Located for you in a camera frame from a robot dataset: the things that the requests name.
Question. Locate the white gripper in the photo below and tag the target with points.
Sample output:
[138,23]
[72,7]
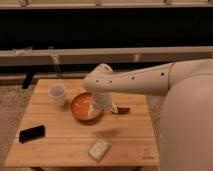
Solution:
[104,100]

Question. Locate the white sponge block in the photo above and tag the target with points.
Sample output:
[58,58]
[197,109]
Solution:
[99,149]

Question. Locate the dark red pepper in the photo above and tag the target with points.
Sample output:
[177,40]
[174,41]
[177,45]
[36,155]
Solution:
[123,110]

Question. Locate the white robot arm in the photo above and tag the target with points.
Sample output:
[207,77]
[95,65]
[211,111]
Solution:
[186,122]

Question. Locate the wooden table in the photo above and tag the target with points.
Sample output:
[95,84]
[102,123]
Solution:
[67,141]

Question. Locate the clear plastic cup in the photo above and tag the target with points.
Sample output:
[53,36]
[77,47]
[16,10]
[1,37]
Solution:
[57,94]

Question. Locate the orange ceramic bowl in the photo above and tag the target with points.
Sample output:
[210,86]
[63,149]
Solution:
[82,108]

